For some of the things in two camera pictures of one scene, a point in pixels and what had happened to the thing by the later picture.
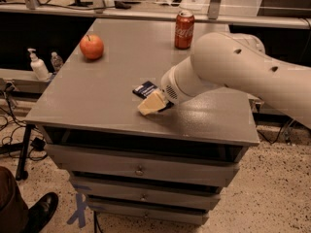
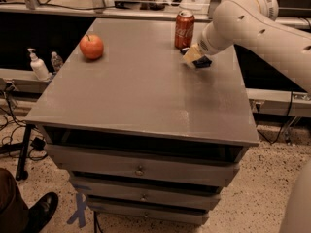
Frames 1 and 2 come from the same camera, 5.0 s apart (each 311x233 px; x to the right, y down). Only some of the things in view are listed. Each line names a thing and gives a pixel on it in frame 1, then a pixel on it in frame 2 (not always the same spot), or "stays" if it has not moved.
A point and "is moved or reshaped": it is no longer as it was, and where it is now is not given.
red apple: x=91 y=47 stays
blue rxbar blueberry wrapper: x=143 y=89 is moved or reshaped
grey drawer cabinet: x=163 y=167 stays
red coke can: x=184 y=33 stays
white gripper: x=169 y=85 → x=209 y=45
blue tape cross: x=80 y=213 stays
